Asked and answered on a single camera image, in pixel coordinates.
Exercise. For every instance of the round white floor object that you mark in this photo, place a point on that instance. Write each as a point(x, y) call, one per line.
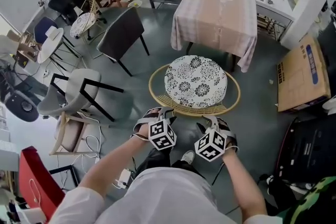
point(134, 4)

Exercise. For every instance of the person's left forearm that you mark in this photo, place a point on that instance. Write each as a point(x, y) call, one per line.
point(113, 165)

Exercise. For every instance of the table with beige cloth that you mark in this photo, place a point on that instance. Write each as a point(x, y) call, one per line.
point(215, 13)

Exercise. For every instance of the floral seat cushion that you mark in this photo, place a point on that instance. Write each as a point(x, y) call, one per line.
point(83, 23)
point(195, 81)

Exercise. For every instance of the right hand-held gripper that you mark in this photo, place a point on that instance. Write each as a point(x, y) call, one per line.
point(210, 145)

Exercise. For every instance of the wooden chair brown seat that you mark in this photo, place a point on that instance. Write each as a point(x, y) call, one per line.
point(69, 133)

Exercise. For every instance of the person's right hand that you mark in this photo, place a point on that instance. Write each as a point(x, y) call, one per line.
point(231, 143)

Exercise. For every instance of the gold wire basket chair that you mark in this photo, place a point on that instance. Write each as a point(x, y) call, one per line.
point(168, 102)

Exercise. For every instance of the person's white shirt torso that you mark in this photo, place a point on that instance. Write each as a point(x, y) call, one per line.
point(170, 199)

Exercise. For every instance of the white power strip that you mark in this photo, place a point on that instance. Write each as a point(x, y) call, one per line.
point(46, 73)
point(123, 177)

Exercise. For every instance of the person's legs black trousers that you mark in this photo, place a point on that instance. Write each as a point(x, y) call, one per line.
point(157, 157)

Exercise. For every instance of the dark grey upholstered chair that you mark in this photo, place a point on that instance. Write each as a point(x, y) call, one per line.
point(120, 34)

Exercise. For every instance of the person's left hand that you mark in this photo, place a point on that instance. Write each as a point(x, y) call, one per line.
point(144, 133)

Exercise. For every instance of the person's right forearm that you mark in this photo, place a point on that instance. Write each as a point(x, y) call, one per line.
point(241, 181)

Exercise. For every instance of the light grey armchair black legs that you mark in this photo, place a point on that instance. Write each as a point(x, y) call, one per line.
point(55, 106)

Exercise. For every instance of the large black case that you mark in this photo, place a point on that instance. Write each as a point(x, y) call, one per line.
point(309, 144)

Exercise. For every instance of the red bag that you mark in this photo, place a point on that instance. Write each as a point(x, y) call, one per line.
point(34, 173)

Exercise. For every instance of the black metal frame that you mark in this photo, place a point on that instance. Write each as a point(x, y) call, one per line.
point(71, 168)

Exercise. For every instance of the large cardboard box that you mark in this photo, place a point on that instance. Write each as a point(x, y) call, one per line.
point(302, 81)

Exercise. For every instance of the person's white shoe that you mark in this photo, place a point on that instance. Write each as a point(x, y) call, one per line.
point(188, 157)

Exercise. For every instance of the blue chair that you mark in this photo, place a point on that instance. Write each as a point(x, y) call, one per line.
point(43, 27)

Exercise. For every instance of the green camouflage cloth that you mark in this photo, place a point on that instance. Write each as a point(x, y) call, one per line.
point(320, 196)

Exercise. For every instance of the small white box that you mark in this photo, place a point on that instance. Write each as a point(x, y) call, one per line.
point(51, 32)

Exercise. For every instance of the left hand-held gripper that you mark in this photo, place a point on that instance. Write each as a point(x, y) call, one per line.
point(162, 135)

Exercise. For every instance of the small round white table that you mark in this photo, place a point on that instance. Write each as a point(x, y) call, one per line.
point(50, 47)

